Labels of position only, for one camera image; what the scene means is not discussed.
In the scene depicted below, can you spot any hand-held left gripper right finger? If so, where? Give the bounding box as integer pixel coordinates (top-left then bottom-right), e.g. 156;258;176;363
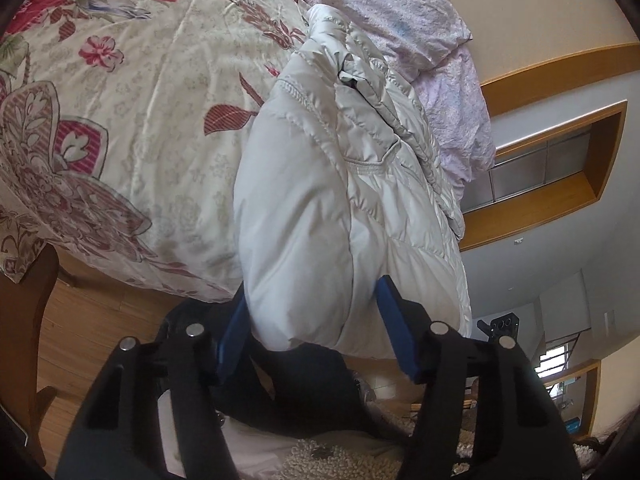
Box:
376;276;583;480

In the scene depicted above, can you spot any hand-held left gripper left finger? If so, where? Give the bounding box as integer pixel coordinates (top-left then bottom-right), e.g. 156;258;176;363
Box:
55;292;249;480

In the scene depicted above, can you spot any white puffer jacket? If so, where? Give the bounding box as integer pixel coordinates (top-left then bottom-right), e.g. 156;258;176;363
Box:
232;4;473;361

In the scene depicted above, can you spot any barred window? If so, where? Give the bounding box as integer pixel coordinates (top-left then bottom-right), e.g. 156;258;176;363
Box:
534;335;601;436

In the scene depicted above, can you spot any person's dark clothing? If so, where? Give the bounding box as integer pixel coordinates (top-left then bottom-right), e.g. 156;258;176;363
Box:
160;300;416;436

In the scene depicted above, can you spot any beige shaggy rug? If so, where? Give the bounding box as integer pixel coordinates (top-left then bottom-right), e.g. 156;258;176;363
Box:
250;400;501;480

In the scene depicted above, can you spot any wooden framed window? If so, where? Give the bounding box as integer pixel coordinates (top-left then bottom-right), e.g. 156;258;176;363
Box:
459;100;628;252

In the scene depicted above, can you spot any brown wooden chair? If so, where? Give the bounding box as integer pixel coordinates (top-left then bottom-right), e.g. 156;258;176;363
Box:
0;242;61;471

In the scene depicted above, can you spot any floral bed sheet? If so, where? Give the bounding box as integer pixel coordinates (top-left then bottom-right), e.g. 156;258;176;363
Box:
0;0;321;306

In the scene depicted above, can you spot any wooden wall trim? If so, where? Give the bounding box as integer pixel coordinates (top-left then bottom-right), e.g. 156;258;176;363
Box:
480;40;640;103

